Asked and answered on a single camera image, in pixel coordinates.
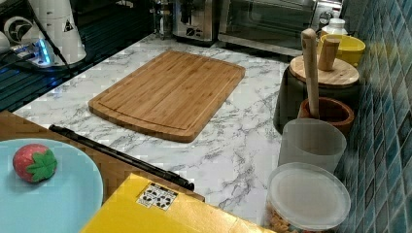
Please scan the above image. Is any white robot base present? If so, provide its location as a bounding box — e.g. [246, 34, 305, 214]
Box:
[2, 0, 86, 68]

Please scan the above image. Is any silver two-slot toaster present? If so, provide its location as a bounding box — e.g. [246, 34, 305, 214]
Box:
[173, 0, 222, 46]

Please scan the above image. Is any stainless toaster oven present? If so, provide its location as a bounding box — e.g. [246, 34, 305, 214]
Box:
[218, 0, 344, 56]

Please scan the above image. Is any bamboo cutting board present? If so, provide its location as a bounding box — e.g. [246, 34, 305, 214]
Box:
[88, 50, 246, 143]

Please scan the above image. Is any wooden drawer box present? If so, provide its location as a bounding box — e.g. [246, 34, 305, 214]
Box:
[0, 111, 205, 201]

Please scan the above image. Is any frosted plastic cup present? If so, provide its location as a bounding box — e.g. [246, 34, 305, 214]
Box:
[278, 118, 347, 173]

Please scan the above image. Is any yellow cereal box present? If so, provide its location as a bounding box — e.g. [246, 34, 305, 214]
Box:
[80, 174, 274, 233]

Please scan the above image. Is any brown wooden utensil cup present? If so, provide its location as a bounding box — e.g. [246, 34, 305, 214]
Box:
[297, 97, 355, 137]

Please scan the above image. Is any clear cereal jar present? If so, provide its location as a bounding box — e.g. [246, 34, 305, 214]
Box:
[261, 162, 351, 233]

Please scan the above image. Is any wooden stick utensil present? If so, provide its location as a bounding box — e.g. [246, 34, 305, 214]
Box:
[301, 28, 320, 118]

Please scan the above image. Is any dark canister wooden lid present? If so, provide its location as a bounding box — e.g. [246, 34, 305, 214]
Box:
[273, 38, 360, 136]

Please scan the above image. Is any white bottle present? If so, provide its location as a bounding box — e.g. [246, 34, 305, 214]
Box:
[321, 18, 348, 36]

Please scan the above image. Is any yellow bowl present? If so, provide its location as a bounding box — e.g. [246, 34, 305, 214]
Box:
[318, 34, 365, 67]

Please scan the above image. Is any light blue plate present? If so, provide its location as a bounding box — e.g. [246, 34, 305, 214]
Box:
[0, 138, 103, 233]

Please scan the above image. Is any red toy strawberry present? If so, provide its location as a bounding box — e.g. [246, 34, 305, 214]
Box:
[13, 144, 57, 183]

